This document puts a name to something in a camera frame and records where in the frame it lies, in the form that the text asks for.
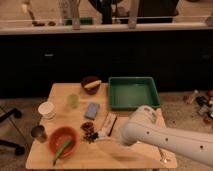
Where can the brown grape bunch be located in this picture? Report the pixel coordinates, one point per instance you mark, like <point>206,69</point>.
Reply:
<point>89,133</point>

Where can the orange bowl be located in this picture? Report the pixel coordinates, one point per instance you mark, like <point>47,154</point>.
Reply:
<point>59,137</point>

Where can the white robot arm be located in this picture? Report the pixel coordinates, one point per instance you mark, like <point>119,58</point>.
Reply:
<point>141,126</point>

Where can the green translucent cup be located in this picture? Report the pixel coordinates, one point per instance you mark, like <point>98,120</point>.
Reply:
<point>73,100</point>

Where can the brown wooden block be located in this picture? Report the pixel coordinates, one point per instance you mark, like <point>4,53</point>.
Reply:
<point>108,123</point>

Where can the green plastic tray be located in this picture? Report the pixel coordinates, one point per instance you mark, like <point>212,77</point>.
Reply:
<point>129,93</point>

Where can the dark brown bowl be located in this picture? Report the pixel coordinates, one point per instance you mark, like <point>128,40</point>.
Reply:
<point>87,80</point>

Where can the green pea pod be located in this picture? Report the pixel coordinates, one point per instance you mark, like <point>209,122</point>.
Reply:
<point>60,150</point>

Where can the white dish brush black bristles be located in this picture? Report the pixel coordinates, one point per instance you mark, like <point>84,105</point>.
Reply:
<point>99,137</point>

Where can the yellow corn cob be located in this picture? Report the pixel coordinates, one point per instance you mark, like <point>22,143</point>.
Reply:
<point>92,84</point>

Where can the wooden table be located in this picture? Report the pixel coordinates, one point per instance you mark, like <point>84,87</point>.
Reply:
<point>98,155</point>

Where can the silver fork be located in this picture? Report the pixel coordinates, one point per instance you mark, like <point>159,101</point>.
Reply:
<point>163,156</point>

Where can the white lidded cup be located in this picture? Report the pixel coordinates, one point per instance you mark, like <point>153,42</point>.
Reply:
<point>47,110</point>

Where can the metal cup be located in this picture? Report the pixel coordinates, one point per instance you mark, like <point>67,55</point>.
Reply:
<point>38,132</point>

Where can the blue sponge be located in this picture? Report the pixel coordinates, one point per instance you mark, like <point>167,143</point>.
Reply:
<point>92,110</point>

